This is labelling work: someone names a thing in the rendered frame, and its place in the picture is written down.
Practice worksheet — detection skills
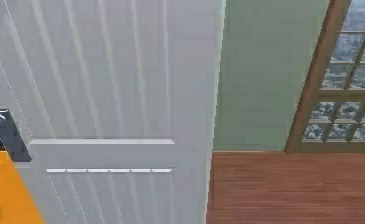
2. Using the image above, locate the white panelled room door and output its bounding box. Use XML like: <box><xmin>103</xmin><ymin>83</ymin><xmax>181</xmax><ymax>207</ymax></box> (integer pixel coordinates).
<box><xmin>0</xmin><ymin>0</ymin><xmax>227</xmax><ymax>224</ymax></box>

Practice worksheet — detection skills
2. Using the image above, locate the wooden framed window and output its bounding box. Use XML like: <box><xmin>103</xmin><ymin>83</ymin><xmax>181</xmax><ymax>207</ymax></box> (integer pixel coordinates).
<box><xmin>284</xmin><ymin>0</ymin><xmax>365</xmax><ymax>154</ymax></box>

